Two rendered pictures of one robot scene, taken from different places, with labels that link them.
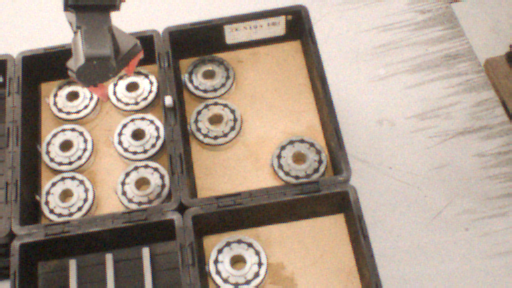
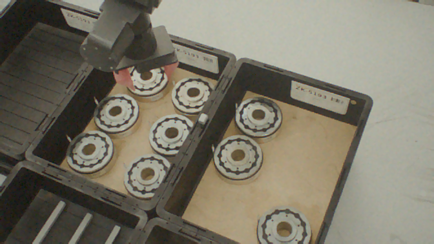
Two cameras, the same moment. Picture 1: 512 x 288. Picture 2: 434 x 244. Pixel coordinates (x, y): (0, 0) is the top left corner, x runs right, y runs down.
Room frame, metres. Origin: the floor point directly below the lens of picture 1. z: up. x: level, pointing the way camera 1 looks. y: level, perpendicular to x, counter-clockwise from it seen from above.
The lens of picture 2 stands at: (0.23, -0.22, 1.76)
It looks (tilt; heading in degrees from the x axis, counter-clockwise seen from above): 58 degrees down; 29
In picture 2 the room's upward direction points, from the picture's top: 8 degrees counter-clockwise
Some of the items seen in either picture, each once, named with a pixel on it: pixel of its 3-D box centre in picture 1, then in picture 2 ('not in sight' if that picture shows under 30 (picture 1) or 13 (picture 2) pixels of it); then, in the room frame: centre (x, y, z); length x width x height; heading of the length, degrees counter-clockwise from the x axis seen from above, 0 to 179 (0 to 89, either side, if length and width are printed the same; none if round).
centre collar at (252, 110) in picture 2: (209, 74); (258, 115); (0.77, -0.02, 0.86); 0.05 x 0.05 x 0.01
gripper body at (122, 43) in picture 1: (99, 45); (137, 39); (0.65, 0.14, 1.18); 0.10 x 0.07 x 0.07; 131
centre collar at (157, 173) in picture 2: (142, 184); (147, 174); (0.56, 0.15, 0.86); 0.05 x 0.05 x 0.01
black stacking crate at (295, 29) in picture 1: (250, 114); (268, 167); (0.66, -0.08, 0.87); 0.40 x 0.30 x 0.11; 178
